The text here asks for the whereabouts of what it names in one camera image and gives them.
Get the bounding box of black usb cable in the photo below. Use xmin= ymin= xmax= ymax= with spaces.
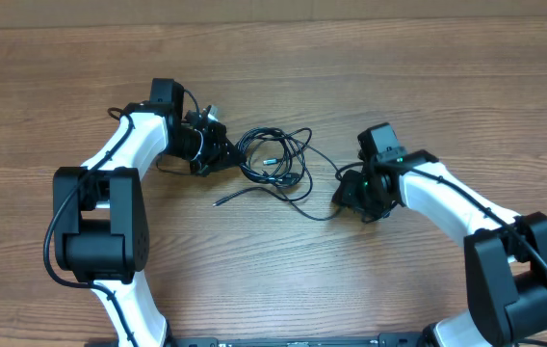
xmin=212 ymin=125 xmax=352 ymax=223

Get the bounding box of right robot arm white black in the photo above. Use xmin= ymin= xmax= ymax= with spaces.
xmin=332 ymin=123 xmax=547 ymax=347

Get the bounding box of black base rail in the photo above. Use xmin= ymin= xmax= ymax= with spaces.
xmin=167 ymin=332 xmax=434 ymax=347

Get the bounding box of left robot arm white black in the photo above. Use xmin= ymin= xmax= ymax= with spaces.
xmin=43 ymin=78 xmax=245 ymax=346

